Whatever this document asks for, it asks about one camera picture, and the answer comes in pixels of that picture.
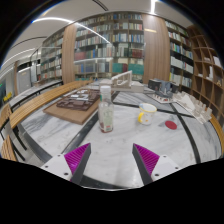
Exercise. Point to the wooden cubby shelf unit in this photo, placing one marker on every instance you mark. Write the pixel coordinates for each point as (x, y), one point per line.
(206, 66)

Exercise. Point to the curved wooden slatted bench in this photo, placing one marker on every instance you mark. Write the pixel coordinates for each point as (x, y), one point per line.
(36, 103)

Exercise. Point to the dark grey building model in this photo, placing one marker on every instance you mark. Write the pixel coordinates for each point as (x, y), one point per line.
(163, 87)

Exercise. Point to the flat round red coaster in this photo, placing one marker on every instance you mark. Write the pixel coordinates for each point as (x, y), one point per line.
(171, 125)

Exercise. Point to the white mug with yellow rim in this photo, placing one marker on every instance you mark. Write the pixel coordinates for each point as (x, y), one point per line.
(148, 115)

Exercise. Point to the clear plastic drink bottle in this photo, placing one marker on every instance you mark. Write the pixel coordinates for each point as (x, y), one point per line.
(106, 116)

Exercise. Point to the brown relief model on wooden board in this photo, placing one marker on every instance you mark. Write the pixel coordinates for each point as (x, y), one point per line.
(71, 111)

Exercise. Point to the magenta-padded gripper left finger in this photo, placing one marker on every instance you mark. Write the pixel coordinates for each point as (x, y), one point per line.
(75, 160)

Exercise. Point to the white frame architectural model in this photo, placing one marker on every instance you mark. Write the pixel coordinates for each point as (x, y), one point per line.
(128, 86)

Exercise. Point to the ceiling light strips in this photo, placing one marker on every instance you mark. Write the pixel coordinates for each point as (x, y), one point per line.
(53, 19)

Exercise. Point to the tall wall bookshelf with books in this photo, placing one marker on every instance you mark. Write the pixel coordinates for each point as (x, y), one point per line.
(123, 50)

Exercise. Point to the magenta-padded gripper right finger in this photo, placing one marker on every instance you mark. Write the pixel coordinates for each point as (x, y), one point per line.
(148, 160)

